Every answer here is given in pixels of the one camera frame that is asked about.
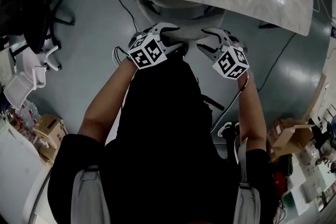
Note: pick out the labelled cardboard box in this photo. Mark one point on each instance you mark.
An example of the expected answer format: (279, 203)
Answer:
(50, 128)

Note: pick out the beige chair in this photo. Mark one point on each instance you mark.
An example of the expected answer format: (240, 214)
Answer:
(189, 31)

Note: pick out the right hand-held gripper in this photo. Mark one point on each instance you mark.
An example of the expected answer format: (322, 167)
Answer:
(231, 63)

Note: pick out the white appliance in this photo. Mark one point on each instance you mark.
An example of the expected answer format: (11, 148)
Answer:
(18, 165)

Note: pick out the pile of plastic packets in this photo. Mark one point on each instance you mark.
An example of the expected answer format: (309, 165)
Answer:
(26, 115)

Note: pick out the person's black shirt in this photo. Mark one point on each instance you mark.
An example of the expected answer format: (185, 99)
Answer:
(162, 139)

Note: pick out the open cardboard box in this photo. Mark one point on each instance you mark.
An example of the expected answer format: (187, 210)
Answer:
(291, 139)

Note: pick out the white office chair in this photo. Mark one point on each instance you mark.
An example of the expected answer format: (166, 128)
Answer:
(26, 78)

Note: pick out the person's right forearm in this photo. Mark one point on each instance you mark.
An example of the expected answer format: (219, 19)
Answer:
(253, 118)

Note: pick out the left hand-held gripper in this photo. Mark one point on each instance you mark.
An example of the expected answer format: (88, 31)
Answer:
(145, 52)

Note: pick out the person's left forearm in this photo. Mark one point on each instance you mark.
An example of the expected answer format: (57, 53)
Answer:
(105, 110)

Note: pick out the black office chair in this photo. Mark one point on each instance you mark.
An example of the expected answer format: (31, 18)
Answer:
(26, 21)

